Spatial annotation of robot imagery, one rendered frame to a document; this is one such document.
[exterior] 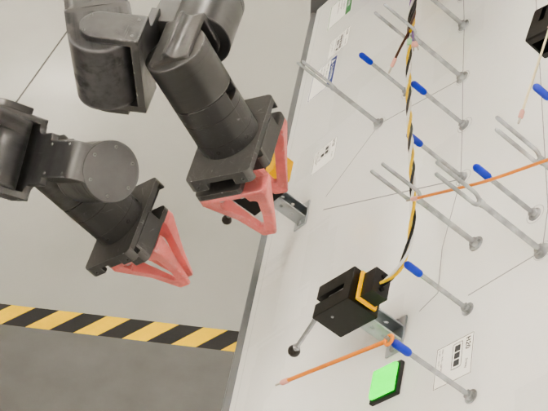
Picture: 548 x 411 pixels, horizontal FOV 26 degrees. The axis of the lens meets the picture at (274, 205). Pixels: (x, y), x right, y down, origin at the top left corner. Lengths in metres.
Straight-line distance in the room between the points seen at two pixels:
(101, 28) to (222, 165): 0.16
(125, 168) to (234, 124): 0.12
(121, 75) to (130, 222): 0.20
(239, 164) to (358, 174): 0.53
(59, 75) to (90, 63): 2.42
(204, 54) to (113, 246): 0.26
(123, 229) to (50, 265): 1.71
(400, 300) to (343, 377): 0.10
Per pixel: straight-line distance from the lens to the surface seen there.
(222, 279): 2.80
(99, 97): 1.04
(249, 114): 1.05
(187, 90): 1.01
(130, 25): 1.02
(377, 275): 1.18
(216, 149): 1.04
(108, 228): 1.17
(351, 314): 1.20
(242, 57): 3.45
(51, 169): 1.09
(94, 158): 1.08
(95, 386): 2.62
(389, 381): 1.20
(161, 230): 1.20
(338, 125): 1.70
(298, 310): 1.46
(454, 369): 1.14
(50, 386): 2.64
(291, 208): 1.59
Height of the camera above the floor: 2.05
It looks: 43 degrees down
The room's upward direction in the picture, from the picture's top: straight up
